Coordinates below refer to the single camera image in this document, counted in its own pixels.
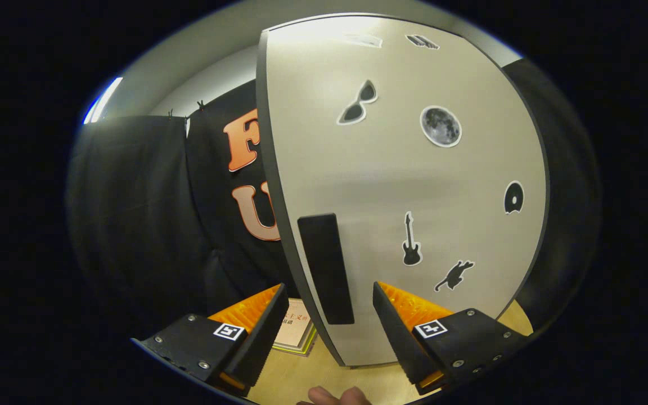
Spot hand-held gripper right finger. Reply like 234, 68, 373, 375
372, 281, 530, 392

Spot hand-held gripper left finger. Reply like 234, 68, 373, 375
133, 283, 290, 394

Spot beige shoe cabinet door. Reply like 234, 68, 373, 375
265, 16, 547, 366

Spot grey shoe cabinet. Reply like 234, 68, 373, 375
255, 12, 551, 369

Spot beige cover book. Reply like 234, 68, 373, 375
273, 298, 314, 350

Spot yellow edged book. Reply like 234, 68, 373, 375
272, 329, 319, 357

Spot black backdrop cloth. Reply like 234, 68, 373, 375
66, 56, 603, 338

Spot ceiling light panel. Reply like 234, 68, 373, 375
83, 77, 124, 124

